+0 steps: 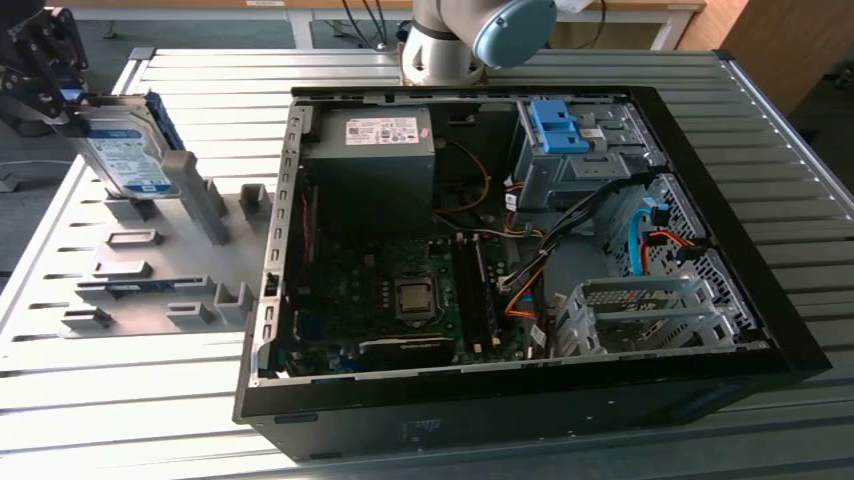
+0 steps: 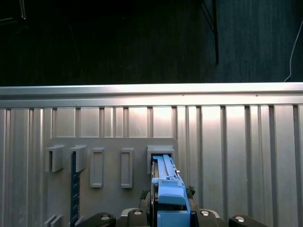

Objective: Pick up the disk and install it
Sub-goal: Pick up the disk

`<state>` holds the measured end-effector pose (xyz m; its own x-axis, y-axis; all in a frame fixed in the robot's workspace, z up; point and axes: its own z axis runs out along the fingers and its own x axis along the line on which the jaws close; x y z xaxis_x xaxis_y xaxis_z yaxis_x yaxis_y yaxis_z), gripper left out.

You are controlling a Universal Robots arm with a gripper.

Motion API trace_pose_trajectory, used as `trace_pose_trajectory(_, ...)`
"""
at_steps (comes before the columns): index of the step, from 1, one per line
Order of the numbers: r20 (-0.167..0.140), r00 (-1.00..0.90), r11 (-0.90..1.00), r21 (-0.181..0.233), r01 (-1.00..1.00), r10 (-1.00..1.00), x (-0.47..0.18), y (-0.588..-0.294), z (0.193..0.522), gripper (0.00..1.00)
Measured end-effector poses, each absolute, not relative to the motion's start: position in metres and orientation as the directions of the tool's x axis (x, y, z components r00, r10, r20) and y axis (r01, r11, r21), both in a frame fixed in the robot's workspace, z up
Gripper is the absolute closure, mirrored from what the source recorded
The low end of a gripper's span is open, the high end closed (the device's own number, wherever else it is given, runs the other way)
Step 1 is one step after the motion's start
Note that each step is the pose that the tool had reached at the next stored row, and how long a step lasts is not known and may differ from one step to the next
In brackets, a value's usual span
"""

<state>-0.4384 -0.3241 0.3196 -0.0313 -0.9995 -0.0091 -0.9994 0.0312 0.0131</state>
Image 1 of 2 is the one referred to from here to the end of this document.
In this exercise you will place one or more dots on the green motherboard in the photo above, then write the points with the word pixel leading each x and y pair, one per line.
pixel 347 300

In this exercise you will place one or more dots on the wooden desk white frame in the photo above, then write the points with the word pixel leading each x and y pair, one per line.
pixel 200 14

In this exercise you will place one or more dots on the green RAM stick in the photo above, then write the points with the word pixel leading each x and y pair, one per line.
pixel 136 288

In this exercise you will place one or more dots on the silver optical drive cage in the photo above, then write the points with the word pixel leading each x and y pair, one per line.
pixel 580 175

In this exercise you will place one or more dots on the hard disk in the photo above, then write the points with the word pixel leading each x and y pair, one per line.
pixel 126 150

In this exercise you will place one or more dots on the grey power supply unit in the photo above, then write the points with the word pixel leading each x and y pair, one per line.
pixel 363 190

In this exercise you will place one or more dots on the grey parts rack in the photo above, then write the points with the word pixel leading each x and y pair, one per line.
pixel 166 260

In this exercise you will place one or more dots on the silver disk bay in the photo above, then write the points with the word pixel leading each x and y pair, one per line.
pixel 640 313

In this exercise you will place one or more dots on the blue plastic cage latch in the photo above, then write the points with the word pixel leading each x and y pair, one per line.
pixel 556 130

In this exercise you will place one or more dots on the black RAM stick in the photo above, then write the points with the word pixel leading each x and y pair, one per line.
pixel 465 295

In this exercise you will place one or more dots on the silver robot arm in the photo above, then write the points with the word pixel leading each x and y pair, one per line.
pixel 436 50

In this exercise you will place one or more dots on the silver CPU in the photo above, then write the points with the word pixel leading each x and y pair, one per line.
pixel 415 298

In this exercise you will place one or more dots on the black PC case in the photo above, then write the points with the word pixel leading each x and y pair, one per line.
pixel 467 415

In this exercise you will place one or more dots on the wooden cabinet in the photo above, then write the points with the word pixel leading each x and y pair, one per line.
pixel 787 40

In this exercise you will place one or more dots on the black graphics card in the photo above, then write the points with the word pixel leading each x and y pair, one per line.
pixel 407 350

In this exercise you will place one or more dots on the CPU socket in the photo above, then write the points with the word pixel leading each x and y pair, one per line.
pixel 415 280

